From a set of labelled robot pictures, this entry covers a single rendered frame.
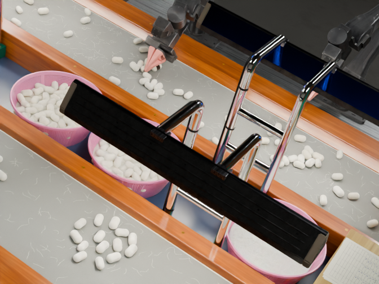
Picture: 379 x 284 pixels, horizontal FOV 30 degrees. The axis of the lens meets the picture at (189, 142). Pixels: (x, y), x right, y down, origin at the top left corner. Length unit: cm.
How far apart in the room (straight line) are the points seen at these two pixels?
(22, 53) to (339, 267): 116
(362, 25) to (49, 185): 106
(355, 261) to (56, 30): 121
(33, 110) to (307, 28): 266
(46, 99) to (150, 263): 64
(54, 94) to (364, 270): 98
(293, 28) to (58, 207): 283
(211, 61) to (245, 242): 76
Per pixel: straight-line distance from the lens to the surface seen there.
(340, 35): 214
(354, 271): 181
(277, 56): 187
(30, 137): 190
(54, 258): 166
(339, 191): 203
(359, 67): 243
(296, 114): 174
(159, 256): 170
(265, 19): 435
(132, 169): 189
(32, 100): 206
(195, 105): 152
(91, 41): 235
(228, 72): 232
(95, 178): 181
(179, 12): 219
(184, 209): 192
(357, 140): 224
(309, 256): 137
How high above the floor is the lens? 201
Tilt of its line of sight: 39 degrees down
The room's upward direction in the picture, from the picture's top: 17 degrees clockwise
